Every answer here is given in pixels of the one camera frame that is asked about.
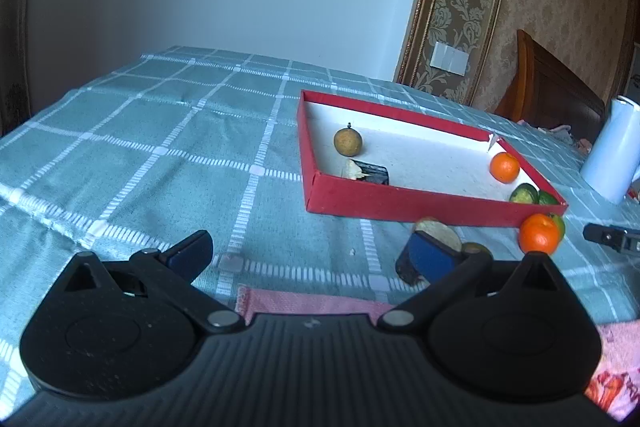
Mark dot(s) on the large green tomato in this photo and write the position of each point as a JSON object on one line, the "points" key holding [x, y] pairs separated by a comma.
{"points": [[560, 227]]}

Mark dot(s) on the red cardboard box tray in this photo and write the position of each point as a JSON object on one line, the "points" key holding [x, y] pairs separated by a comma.
{"points": [[400, 202]]}

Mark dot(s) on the green checked tablecloth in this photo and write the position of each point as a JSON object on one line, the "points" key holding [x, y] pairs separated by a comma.
{"points": [[150, 132]]}

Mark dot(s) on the white electric kettle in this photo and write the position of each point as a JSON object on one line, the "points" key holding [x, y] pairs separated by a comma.
{"points": [[610, 147]]}

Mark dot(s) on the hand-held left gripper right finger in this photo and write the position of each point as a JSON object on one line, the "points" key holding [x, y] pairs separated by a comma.
{"points": [[432, 257]]}

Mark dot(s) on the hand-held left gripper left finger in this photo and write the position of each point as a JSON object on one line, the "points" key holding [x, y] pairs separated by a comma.
{"points": [[192, 254]]}

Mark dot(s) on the white wall light switch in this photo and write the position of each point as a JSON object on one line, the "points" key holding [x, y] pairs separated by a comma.
{"points": [[449, 57]]}

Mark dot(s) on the brown wooden chair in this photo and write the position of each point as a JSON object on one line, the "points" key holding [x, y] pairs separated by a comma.
{"points": [[545, 92]]}

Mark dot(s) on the dark green fruit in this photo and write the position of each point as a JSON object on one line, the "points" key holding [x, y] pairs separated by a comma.
{"points": [[524, 194]]}

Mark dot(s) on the pink floral towel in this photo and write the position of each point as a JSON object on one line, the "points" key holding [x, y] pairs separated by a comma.
{"points": [[310, 302]]}

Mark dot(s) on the brown longan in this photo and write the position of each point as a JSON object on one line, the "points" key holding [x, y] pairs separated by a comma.
{"points": [[347, 143]]}

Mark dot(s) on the small orange tangerine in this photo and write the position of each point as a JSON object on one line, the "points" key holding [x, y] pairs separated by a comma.
{"points": [[504, 167]]}

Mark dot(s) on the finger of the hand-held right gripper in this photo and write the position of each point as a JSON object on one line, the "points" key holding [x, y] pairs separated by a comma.
{"points": [[605, 235]]}

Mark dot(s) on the large orange tangerine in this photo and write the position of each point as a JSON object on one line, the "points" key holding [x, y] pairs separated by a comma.
{"points": [[537, 234]]}

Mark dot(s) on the small black object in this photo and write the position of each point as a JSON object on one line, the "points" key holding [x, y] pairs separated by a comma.
{"points": [[372, 172]]}

